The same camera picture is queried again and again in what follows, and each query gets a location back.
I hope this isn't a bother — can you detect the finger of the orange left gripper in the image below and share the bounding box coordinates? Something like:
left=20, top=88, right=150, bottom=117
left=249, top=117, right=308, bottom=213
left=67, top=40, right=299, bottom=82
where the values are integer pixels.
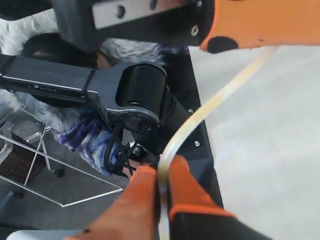
left=200, top=0, right=320, bottom=54

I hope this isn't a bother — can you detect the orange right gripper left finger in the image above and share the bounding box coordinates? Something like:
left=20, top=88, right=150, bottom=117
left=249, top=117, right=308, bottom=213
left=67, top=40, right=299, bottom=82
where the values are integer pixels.
left=65, top=165, right=157, bottom=240

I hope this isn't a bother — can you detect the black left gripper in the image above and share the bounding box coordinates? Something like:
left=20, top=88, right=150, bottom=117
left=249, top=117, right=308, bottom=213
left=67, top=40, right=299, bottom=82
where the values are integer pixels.
left=0, top=0, right=215, bottom=52

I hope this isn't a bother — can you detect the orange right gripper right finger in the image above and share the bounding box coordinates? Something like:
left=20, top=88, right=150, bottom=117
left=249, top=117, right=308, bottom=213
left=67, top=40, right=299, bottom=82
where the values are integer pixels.
left=168, top=155, right=268, bottom=240

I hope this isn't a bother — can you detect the thin beige flexible strip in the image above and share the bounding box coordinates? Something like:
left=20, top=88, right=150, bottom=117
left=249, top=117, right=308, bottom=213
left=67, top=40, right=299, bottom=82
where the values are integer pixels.
left=157, top=46, right=278, bottom=240

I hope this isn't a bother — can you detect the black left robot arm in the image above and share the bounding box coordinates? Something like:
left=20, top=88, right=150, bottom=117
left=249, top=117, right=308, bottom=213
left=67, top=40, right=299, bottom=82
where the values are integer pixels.
left=0, top=0, right=320, bottom=170

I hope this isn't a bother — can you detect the person in tie-dye jacket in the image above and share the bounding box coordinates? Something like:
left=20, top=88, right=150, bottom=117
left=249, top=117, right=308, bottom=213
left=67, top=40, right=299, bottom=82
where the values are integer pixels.
left=0, top=8, right=191, bottom=176

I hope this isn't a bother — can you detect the brown wicker basket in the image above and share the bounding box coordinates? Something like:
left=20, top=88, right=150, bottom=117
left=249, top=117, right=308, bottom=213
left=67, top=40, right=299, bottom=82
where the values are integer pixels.
left=0, top=144, right=46, bottom=184

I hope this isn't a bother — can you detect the white wire frame cart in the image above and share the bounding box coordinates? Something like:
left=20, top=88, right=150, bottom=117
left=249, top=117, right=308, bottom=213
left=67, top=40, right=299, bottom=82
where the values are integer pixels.
left=0, top=110, right=123, bottom=208

